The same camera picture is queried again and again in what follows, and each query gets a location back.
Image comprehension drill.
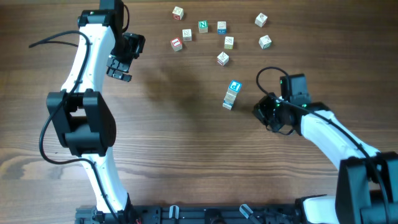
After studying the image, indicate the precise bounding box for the blue sided picture block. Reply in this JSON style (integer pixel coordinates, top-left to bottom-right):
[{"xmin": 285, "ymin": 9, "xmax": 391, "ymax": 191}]
[{"xmin": 217, "ymin": 21, "xmax": 227, "ymax": 35}]

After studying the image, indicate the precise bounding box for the blue P block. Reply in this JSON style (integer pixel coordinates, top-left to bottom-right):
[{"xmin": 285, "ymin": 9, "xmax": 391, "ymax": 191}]
[{"xmin": 227, "ymin": 80, "xmax": 242, "ymax": 96}]

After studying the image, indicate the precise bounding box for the yellow sided picture block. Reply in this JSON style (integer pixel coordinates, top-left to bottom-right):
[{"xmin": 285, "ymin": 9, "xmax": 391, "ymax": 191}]
[{"xmin": 225, "ymin": 93, "xmax": 236, "ymax": 101}]

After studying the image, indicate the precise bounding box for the far right picture block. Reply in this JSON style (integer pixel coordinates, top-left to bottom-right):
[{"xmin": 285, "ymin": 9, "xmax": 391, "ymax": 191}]
[{"xmin": 254, "ymin": 12, "xmax": 268, "ymax": 27}]

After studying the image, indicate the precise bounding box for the green sided picture block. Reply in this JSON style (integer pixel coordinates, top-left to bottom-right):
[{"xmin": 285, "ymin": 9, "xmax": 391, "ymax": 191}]
[{"xmin": 259, "ymin": 35, "xmax": 272, "ymax": 49}]

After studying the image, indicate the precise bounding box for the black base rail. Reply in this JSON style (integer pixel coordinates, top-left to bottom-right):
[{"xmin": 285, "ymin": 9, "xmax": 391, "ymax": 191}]
[{"xmin": 74, "ymin": 203, "xmax": 304, "ymax": 224}]

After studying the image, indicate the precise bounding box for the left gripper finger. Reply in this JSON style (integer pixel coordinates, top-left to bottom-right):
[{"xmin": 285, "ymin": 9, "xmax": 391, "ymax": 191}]
[
  {"xmin": 106, "ymin": 68, "xmax": 132, "ymax": 82},
  {"xmin": 106, "ymin": 55, "xmax": 132, "ymax": 73}
]

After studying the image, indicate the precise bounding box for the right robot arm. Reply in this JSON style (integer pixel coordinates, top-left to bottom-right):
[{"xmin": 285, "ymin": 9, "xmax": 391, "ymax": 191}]
[{"xmin": 252, "ymin": 75, "xmax": 397, "ymax": 223}]

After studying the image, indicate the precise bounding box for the red blue tilted block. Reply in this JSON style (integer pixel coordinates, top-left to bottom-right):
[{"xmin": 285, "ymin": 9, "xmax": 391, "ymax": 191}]
[{"xmin": 217, "ymin": 52, "xmax": 229, "ymax": 66}]

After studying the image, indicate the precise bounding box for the red six block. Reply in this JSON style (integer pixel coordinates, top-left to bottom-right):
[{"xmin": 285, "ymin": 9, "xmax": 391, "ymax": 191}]
[{"xmin": 172, "ymin": 6, "xmax": 184, "ymax": 21}]

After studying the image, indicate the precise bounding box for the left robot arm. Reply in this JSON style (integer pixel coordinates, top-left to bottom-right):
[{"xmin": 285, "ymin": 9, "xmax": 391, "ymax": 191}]
[{"xmin": 39, "ymin": 0, "xmax": 146, "ymax": 223}]

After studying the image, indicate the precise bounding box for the red I block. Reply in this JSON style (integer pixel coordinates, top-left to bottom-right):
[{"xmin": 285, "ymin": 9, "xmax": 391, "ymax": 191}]
[{"xmin": 170, "ymin": 37, "xmax": 183, "ymax": 52}]

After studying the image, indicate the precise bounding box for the white picture block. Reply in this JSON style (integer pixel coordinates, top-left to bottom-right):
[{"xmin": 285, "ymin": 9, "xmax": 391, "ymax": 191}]
[{"xmin": 182, "ymin": 29, "xmax": 192, "ymax": 42}]

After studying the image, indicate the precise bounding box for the green N block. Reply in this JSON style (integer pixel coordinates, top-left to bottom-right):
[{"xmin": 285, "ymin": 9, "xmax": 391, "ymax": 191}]
[{"xmin": 198, "ymin": 20, "xmax": 208, "ymax": 34}]

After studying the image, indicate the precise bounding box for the yellow top block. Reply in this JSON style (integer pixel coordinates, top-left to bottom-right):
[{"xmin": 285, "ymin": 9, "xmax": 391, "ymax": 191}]
[{"xmin": 224, "ymin": 98, "xmax": 235, "ymax": 104}]

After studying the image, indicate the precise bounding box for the yellow green picture block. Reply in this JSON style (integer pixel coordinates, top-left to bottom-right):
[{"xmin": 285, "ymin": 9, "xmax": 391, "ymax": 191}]
[{"xmin": 224, "ymin": 36, "xmax": 234, "ymax": 49}]

